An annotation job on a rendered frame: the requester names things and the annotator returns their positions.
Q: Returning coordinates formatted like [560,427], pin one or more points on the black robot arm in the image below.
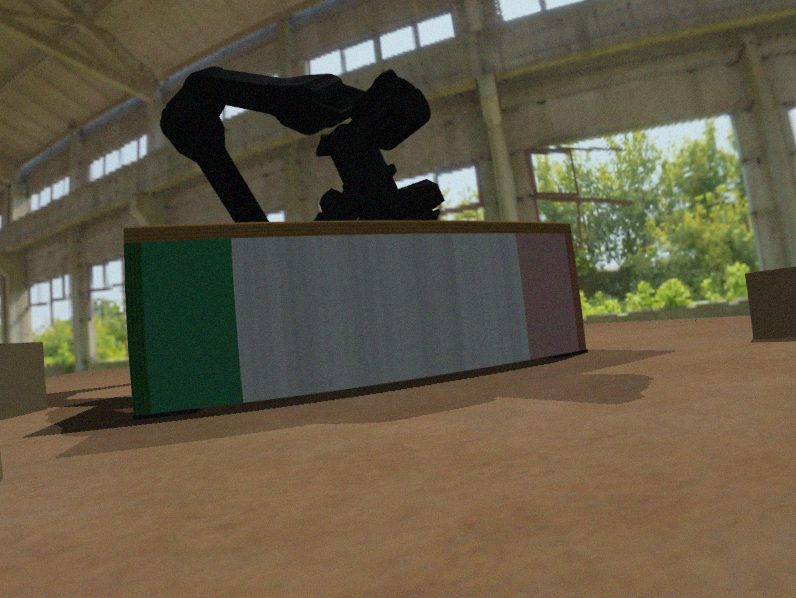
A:
[389,112]

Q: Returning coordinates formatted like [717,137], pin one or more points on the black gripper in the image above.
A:
[411,203]

